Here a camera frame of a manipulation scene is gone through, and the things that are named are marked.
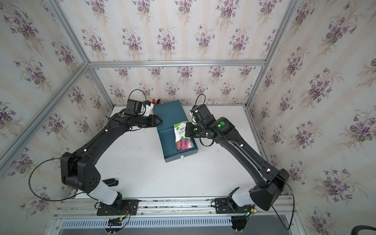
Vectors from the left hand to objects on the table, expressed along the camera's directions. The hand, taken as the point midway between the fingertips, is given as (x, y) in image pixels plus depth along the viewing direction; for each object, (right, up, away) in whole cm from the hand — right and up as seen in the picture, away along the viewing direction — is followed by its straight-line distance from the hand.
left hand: (159, 123), depth 83 cm
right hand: (+16, -4, -12) cm, 20 cm away
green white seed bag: (+14, -9, -12) cm, 20 cm away
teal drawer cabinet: (+6, +6, +3) cm, 9 cm away
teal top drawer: (+4, -8, -1) cm, 9 cm away
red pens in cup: (-7, +15, +24) cm, 29 cm away
